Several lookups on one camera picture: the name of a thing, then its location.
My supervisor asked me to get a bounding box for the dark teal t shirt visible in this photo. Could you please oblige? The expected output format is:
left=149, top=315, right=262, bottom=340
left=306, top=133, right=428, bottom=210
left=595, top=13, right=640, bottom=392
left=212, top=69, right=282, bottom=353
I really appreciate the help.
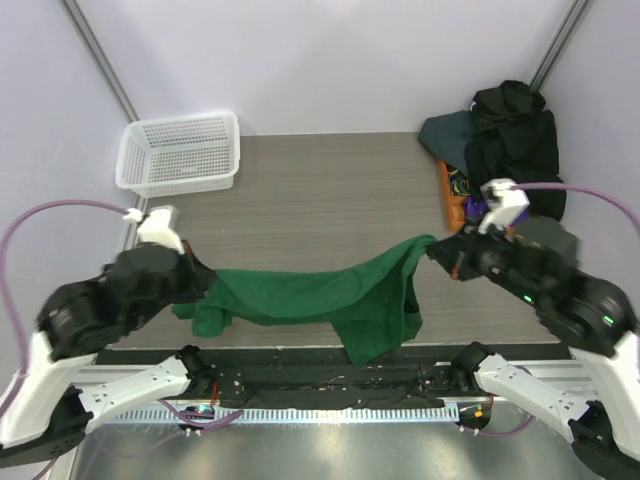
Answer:
left=417, top=110, right=478, bottom=176

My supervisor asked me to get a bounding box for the patterned cloth in tray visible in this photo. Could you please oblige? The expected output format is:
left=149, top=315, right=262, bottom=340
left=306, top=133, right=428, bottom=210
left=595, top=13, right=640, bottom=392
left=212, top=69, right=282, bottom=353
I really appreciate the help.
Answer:
left=446, top=167, right=471, bottom=197

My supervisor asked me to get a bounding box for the white plastic basket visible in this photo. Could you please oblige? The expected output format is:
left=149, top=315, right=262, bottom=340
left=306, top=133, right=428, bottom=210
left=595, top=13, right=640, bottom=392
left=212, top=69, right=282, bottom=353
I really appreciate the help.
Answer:
left=115, top=111, right=241, bottom=199

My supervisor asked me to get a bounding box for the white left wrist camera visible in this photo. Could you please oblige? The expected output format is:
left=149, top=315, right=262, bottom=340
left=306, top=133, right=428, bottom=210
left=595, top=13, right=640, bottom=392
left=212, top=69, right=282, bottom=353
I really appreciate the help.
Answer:
left=123, top=205, right=184, bottom=254

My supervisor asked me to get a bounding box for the black t shirt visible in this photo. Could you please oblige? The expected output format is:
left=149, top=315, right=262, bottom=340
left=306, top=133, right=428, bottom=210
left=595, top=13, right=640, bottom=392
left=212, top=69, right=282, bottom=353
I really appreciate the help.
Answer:
left=464, top=80, right=561, bottom=200

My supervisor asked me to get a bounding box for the green t shirt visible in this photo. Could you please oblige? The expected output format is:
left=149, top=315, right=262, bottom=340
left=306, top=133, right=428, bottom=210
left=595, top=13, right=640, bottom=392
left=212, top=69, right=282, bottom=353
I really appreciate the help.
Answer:
left=171, top=235, right=436, bottom=366

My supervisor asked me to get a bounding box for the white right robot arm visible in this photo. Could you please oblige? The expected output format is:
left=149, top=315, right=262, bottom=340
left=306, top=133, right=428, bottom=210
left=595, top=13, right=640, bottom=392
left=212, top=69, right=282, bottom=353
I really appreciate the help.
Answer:
left=427, top=217, right=639, bottom=479

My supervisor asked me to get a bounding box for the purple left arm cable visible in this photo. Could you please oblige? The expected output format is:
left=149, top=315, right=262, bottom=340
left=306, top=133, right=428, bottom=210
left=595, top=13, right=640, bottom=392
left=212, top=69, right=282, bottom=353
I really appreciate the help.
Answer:
left=0, top=199, right=136, bottom=421

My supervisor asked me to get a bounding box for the orange tray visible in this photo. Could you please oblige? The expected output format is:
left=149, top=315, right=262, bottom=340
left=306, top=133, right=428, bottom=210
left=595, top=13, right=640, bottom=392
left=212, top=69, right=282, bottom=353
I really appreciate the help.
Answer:
left=437, top=160, right=466, bottom=232

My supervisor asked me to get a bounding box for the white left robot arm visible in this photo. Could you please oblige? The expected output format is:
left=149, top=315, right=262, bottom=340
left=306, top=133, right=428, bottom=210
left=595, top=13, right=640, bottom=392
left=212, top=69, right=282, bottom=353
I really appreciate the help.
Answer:
left=1, top=243, right=216, bottom=468

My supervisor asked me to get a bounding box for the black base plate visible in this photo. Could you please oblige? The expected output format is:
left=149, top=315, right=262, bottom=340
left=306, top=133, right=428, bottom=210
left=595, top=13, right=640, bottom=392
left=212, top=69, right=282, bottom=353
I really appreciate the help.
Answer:
left=94, top=343, right=513, bottom=410

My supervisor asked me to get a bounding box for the purple t shirt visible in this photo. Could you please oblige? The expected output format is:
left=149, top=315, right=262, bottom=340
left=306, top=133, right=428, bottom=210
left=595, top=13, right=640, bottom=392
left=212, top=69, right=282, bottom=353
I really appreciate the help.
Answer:
left=462, top=196, right=529, bottom=226

